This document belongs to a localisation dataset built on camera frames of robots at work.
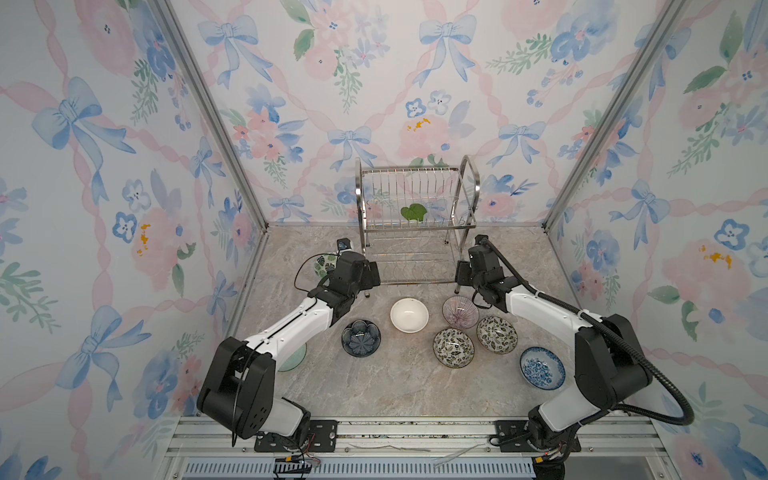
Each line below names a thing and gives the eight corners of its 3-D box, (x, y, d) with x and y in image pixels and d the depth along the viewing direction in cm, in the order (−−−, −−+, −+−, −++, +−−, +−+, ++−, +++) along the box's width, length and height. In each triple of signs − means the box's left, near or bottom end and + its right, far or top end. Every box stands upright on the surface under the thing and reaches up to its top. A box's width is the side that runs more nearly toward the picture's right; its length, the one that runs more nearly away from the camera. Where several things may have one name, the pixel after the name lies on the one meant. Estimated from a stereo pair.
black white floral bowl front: (434, 369, 87) (436, 363, 83) (431, 335, 93) (433, 328, 89) (473, 369, 87) (477, 363, 83) (467, 335, 93) (471, 328, 89)
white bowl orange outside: (389, 337, 92) (389, 330, 88) (389, 305, 99) (389, 297, 96) (428, 337, 93) (430, 330, 89) (426, 305, 100) (427, 297, 96)
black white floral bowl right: (480, 354, 89) (484, 348, 85) (474, 323, 95) (477, 316, 92) (516, 354, 89) (521, 348, 85) (507, 323, 95) (512, 316, 92)
